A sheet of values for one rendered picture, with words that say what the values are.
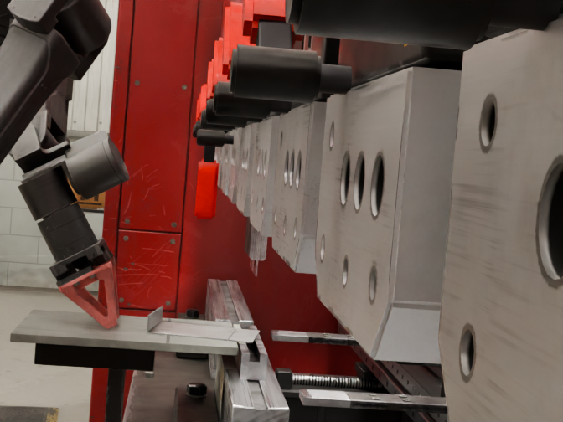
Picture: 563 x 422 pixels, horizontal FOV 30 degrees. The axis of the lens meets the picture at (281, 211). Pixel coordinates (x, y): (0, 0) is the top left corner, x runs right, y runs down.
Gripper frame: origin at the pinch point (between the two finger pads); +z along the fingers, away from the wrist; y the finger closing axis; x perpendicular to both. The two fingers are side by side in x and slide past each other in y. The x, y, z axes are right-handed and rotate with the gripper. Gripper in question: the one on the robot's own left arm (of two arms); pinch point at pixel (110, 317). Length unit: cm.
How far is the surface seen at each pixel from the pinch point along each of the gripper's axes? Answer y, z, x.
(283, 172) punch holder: -75, -11, -20
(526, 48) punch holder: -114, -13, -21
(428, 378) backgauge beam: -2.3, 24.6, -32.3
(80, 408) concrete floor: 353, 69, 72
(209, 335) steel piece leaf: -3.3, 7.0, -10.1
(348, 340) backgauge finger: -1.6, 15.7, -25.3
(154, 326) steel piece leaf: 0.3, 3.5, -4.3
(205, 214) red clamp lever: -16.4, -7.2, -16.1
